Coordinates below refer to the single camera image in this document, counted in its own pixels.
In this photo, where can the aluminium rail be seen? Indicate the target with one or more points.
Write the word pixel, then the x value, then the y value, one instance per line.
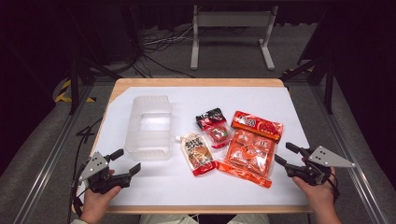
pixel 53 155
pixel 348 146

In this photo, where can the black tripod stand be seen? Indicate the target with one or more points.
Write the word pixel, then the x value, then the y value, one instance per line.
pixel 328 84
pixel 74 84

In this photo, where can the white table sheet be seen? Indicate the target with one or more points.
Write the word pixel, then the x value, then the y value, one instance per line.
pixel 199 99

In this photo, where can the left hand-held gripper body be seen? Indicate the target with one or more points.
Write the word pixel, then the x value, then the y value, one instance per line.
pixel 95 166

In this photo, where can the orange snack bag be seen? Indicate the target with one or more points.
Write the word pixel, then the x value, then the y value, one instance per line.
pixel 250 152

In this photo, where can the red and black snack packet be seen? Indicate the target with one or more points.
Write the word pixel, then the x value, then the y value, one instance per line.
pixel 216 130

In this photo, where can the white metal stand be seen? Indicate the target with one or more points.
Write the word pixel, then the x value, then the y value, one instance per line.
pixel 233 19

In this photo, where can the person's left hand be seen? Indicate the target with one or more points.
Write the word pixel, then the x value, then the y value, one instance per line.
pixel 95 205

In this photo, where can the yellow black hazard tape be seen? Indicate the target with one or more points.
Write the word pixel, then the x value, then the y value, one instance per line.
pixel 62 93

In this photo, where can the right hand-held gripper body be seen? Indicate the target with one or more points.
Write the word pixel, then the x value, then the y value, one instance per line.
pixel 327 158

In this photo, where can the spouted sauce pouch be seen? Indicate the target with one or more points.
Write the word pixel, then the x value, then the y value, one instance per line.
pixel 197 154

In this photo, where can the person's right hand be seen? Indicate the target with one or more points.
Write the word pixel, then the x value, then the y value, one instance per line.
pixel 320 197

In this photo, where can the translucent plastic bin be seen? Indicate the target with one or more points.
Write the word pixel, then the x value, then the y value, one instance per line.
pixel 149 143

